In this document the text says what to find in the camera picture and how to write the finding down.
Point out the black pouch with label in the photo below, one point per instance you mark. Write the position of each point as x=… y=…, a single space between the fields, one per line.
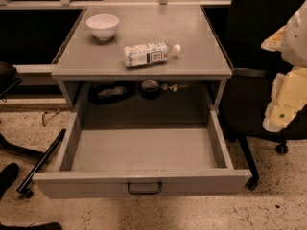
x=111 y=93

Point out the black object at left edge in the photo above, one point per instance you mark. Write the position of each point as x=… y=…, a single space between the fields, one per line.
x=8 y=78

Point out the black tape roll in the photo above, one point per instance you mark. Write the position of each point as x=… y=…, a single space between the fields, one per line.
x=150 y=89

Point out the open grey top drawer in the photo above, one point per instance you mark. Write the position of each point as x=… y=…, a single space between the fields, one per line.
x=175 y=139

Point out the crumpled foil wrapper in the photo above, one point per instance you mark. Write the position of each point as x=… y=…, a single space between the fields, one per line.
x=173 y=87

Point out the black chair base leg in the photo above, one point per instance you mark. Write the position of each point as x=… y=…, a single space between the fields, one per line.
x=24 y=189

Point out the white ceramic bowl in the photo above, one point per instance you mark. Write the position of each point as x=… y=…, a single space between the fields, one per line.
x=103 y=26

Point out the black shoe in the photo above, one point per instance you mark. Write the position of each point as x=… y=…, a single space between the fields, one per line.
x=7 y=176

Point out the black office chair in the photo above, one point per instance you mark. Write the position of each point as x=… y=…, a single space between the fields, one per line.
x=248 y=91

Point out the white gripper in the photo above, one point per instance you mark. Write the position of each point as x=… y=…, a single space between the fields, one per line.
x=296 y=40

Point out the black drawer handle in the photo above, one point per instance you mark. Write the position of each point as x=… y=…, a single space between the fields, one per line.
x=144 y=189

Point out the plastic bottle with white label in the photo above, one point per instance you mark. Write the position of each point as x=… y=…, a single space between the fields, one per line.
x=149 y=53

